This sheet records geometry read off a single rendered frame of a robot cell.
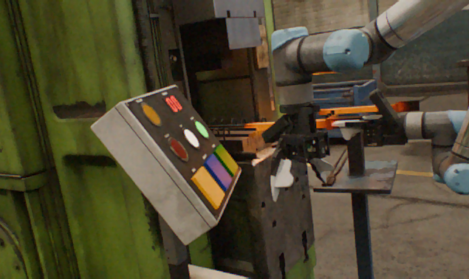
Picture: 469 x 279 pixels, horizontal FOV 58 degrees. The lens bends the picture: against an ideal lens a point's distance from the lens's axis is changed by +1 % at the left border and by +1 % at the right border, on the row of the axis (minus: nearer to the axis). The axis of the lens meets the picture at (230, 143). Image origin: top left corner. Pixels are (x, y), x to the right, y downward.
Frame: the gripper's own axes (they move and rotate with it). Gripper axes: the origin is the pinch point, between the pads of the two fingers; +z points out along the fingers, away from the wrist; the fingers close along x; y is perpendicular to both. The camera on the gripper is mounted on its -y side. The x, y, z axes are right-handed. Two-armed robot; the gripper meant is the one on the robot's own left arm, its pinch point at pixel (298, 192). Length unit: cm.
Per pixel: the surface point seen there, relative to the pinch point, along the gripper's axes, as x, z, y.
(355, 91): 323, 29, -256
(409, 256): 135, 94, -67
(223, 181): -15.5, -5.9, -5.9
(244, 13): 25, -44, -47
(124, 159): -35.9, -16.1, -4.9
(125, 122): -34.7, -22.9, -3.8
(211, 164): -16.8, -9.6, -7.7
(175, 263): -25.3, 13.0, -16.1
